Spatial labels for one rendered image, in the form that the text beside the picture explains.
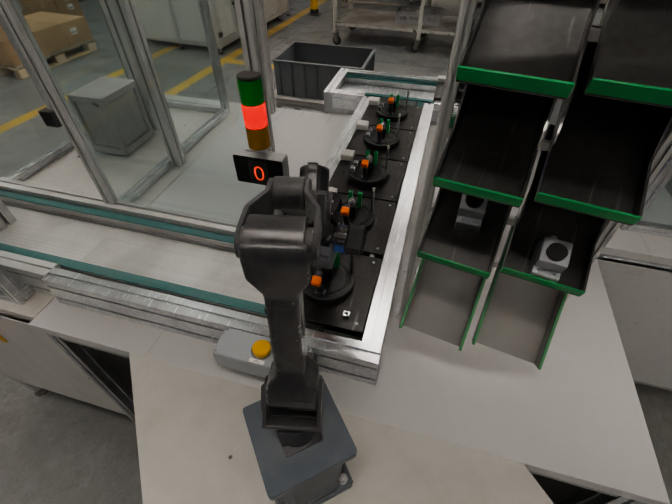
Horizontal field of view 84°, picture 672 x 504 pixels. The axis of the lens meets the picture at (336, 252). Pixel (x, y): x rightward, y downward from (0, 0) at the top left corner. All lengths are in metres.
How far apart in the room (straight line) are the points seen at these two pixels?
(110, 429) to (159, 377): 1.04
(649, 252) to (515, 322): 0.74
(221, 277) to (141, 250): 0.28
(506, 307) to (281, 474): 0.54
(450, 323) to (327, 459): 0.38
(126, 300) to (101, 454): 1.07
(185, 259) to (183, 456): 0.52
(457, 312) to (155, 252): 0.85
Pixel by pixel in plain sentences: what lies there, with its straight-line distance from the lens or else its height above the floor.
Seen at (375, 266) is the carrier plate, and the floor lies 0.97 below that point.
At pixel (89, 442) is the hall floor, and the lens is 2.06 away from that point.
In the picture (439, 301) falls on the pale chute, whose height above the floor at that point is 1.04.
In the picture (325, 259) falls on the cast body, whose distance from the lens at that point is 0.83.
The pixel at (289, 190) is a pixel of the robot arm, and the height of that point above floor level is 1.44.
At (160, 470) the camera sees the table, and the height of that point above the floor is 0.86.
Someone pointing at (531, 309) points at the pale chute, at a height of 1.06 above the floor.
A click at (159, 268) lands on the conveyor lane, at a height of 0.92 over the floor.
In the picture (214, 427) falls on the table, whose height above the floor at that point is 0.86.
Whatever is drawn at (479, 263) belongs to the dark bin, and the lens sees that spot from 0.72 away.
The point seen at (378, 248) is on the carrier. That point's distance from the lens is 1.03.
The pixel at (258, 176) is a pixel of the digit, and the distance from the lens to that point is 0.92.
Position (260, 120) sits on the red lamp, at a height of 1.33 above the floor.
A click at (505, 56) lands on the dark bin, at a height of 1.53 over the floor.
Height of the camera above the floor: 1.69
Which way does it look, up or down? 45 degrees down
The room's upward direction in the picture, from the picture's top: straight up
